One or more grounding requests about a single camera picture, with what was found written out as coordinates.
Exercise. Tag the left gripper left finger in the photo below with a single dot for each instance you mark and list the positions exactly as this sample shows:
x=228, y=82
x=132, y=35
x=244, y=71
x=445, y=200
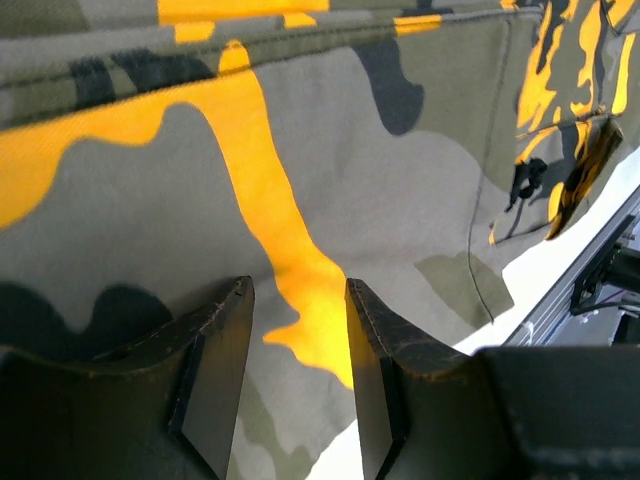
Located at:
x=140, y=394

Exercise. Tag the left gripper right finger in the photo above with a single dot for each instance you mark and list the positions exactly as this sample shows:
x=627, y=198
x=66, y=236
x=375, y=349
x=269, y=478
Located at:
x=428, y=411

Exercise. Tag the olive yellow camouflage trousers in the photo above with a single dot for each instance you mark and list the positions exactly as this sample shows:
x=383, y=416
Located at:
x=418, y=146

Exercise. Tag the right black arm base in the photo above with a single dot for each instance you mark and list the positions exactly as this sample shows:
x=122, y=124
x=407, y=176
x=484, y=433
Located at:
x=614, y=265

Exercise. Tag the aluminium rail frame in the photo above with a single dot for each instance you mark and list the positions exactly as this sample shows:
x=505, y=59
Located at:
x=550, y=312

